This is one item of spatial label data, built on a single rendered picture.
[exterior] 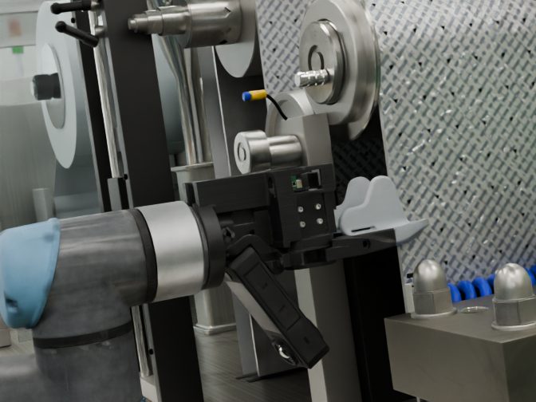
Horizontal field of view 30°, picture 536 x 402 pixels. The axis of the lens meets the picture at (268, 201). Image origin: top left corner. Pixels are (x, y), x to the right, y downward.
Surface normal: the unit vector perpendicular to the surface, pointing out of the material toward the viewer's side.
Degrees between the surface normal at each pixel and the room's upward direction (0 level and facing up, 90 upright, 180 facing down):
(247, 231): 90
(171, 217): 44
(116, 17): 90
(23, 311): 127
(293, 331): 89
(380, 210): 90
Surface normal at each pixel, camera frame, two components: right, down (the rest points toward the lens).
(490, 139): 0.39, 0.00
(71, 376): -0.16, 0.07
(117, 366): 0.73, -0.07
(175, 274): 0.41, 0.46
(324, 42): -0.91, 0.15
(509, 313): -0.59, 0.12
